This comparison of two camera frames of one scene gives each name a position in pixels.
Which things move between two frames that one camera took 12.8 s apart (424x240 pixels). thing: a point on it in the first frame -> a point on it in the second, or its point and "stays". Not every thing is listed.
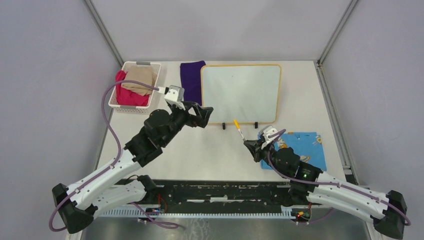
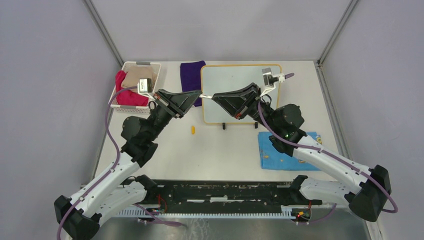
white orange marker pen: [237, 124] -> [206, 96]
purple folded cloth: [190, 74] stays
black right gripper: [254, 146] -> [239, 103]
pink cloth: [126, 96] stays
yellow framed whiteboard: [248, 94] stays
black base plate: [162, 194] stays
